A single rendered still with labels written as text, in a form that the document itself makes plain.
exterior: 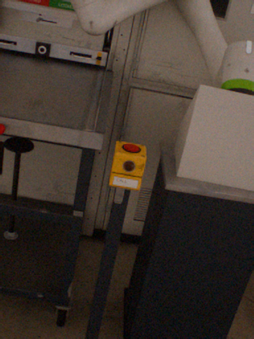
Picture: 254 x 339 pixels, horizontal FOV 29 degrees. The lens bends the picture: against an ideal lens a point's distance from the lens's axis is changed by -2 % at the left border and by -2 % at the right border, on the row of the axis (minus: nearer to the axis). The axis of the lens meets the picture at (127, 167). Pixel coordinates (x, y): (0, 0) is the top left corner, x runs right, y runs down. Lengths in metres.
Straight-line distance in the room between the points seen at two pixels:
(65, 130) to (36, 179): 0.90
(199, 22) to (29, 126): 0.76
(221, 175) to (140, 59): 0.73
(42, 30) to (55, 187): 0.73
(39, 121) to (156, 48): 0.75
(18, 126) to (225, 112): 0.61
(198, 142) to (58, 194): 1.05
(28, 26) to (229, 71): 0.92
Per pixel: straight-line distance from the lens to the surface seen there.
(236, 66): 1.58
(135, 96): 2.11
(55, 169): 2.30
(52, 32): 2.10
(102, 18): 1.63
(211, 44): 1.82
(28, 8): 2.06
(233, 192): 1.53
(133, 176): 1.26
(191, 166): 1.51
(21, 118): 1.49
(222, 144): 1.49
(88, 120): 1.53
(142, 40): 2.05
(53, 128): 1.47
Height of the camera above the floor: 1.42
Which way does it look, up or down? 26 degrees down
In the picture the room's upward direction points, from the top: 12 degrees clockwise
